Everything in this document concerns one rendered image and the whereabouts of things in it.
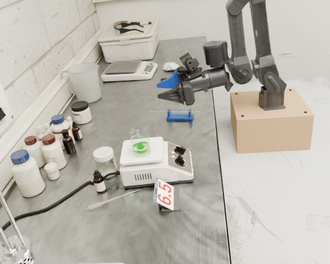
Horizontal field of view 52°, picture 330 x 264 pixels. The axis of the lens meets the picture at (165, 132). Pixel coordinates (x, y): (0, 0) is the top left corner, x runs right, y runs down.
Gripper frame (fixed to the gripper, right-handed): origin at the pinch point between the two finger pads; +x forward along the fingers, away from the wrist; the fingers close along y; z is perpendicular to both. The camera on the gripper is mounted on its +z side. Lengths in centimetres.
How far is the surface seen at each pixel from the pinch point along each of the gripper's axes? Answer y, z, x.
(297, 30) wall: -119, -24, -84
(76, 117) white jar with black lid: -25.5, -12.4, 37.7
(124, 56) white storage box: -94, -10, 22
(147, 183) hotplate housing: 17.9, -19.3, 11.1
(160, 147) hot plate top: 12.4, -12.3, 5.7
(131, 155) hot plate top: 14.4, -11.6, 14.0
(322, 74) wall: -118, -57, -99
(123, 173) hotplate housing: 17.9, -14.7, 16.7
